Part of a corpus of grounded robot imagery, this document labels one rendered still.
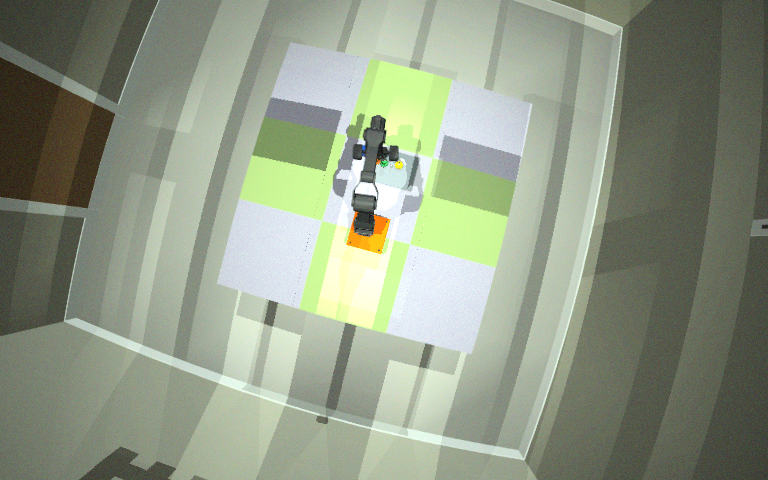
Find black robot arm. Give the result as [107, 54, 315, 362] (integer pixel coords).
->
[351, 115, 387, 237]

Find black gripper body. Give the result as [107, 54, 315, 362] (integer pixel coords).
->
[353, 144, 399, 161]

